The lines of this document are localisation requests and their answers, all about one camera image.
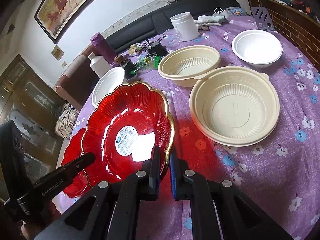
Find white gloves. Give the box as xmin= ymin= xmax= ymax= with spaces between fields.
xmin=194 ymin=15 xmax=226 ymax=30

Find cream plastic bowl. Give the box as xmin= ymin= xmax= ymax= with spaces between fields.
xmin=158 ymin=45 xmax=221 ymax=87
xmin=189 ymin=66 xmax=280 ymax=147

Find black small container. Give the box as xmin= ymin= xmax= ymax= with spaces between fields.
xmin=121 ymin=60 xmax=137 ymax=80

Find framed horse painting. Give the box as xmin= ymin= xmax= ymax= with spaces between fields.
xmin=34 ymin=0 xmax=93 ymax=44

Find brown armchair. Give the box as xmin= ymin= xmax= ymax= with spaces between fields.
xmin=54 ymin=45 xmax=100 ymax=111

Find purple thermos bottle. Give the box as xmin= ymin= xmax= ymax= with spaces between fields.
xmin=90 ymin=33 xmax=117 ymax=64

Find white plastic bottle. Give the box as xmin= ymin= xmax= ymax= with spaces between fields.
xmin=88 ymin=53 xmax=111 ymax=78

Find small red gold-rimmed plate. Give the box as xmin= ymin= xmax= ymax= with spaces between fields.
xmin=81 ymin=81 xmax=175 ymax=187

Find black leather sofa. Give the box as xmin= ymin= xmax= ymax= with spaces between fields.
xmin=106 ymin=0 xmax=240 ymax=53

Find green snack packets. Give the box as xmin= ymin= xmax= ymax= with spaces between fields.
xmin=133 ymin=55 xmax=162 ymax=73

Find white plastic jar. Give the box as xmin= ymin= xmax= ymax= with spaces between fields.
xmin=170 ymin=12 xmax=199 ymax=42

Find patterned blanket bundle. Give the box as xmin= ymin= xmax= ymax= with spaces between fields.
xmin=55 ymin=103 xmax=79 ymax=139

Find purple floral tablecloth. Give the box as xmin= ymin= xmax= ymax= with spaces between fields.
xmin=51 ymin=15 xmax=320 ymax=240

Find small white foam bowl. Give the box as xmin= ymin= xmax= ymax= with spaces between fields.
xmin=232 ymin=29 xmax=283 ymax=68

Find wooden cabinet with glass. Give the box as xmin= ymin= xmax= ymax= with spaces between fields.
xmin=1 ymin=55 xmax=65 ymax=182

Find large red wedding plate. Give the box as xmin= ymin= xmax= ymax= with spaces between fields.
xmin=60 ymin=127 xmax=92 ymax=199

